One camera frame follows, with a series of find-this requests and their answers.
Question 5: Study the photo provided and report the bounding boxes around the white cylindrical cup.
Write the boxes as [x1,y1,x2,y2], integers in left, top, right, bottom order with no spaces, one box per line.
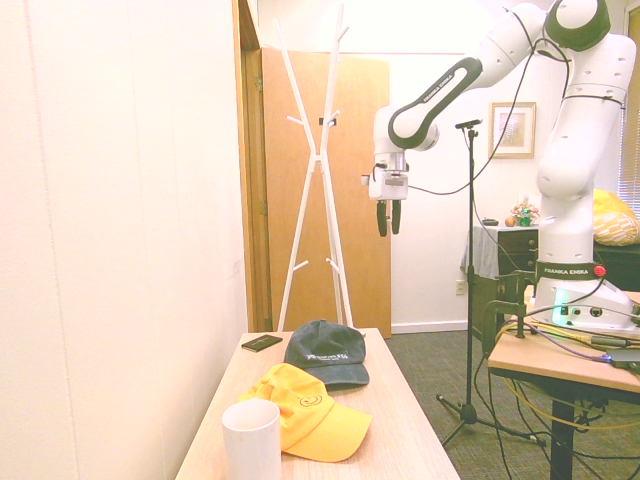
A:
[221,400,283,480]

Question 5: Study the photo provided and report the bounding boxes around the flat black box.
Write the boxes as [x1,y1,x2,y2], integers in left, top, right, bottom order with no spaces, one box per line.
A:
[603,348,640,370]

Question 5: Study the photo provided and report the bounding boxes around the purple cable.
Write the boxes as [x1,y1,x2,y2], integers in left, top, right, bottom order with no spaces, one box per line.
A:
[527,322,615,362]

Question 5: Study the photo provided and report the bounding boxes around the black tripod stand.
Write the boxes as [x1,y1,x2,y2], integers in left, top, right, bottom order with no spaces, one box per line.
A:
[435,127,547,448]

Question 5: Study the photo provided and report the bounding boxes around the brown wooden door frame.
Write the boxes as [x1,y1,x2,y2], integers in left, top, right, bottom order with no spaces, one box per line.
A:
[232,0,274,334]

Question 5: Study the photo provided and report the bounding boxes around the gray cloth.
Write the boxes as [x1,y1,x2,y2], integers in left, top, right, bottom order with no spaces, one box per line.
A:
[459,223,502,279]

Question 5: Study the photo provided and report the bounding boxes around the yellow cable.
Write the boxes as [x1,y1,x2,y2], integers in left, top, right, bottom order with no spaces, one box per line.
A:
[492,318,640,436]

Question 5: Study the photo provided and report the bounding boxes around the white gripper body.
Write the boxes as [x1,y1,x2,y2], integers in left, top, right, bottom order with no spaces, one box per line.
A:
[368,170,412,203]

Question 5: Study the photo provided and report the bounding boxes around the wooden table with black leg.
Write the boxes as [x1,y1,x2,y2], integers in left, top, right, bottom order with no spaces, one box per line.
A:
[486,289,640,480]

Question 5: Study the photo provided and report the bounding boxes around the framed wall picture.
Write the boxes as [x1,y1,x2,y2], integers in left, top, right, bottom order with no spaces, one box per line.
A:
[487,101,538,161]

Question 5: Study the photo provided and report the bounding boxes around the black flat booklet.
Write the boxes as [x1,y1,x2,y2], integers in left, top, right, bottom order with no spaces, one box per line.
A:
[240,333,284,354]

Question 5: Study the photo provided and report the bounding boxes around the black metal clamp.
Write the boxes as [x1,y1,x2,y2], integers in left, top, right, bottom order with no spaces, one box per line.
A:
[481,268,537,359]

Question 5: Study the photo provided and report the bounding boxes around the dark wooden dresser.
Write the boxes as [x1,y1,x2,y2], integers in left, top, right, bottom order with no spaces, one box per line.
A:
[496,225,640,304]

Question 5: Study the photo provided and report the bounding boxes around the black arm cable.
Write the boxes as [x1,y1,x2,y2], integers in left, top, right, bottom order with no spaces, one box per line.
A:
[408,9,574,226]

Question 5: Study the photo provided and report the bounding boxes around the brown wooden door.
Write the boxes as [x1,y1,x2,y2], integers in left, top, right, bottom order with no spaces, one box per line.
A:
[260,48,392,337]

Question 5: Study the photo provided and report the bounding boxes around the navy blue baseball cap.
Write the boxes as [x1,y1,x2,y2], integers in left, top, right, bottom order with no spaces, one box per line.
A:
[283,319,371,389]

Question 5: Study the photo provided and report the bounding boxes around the window blinds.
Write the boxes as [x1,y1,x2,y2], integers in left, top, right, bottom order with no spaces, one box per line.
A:
[618,0,640,221]

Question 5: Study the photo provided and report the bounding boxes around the white wooden coat rack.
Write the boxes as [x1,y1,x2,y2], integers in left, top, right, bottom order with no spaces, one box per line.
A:
[272,3,358,333]

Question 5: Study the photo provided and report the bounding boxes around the yellow baseball cap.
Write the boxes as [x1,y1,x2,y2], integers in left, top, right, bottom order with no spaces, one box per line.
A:
[237,362,375,464]

